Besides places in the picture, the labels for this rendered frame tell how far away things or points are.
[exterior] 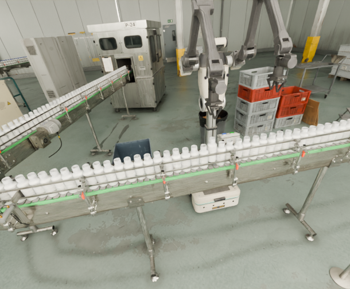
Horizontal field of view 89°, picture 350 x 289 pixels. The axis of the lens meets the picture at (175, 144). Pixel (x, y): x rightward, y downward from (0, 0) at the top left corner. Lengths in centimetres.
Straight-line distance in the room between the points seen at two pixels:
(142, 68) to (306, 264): 428
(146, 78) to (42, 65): 332
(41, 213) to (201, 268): 133
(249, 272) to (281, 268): 28
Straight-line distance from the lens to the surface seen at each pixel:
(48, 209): 136
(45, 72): 682
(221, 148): 115
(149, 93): 470
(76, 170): 116
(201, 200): 200
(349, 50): 816
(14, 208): 129
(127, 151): 174
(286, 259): 212
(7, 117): 511
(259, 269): 200
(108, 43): 480
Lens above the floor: 177
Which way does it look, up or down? 32 degrees down
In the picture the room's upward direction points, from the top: 5 degrees counter-clockwise
